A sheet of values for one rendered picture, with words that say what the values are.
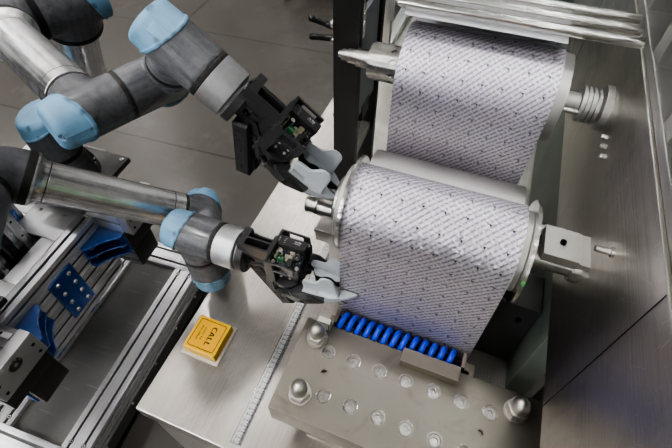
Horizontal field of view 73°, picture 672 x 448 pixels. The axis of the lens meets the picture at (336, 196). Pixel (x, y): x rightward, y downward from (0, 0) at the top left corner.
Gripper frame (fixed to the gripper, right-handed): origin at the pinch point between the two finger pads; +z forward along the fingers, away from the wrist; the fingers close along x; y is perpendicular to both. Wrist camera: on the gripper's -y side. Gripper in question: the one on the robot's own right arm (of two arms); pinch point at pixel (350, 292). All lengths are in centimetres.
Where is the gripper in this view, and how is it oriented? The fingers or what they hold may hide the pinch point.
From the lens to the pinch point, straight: 77.9
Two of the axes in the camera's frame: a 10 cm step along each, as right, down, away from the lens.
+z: 9.3, 2.7, -2.4
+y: 0.0, -6.6, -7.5
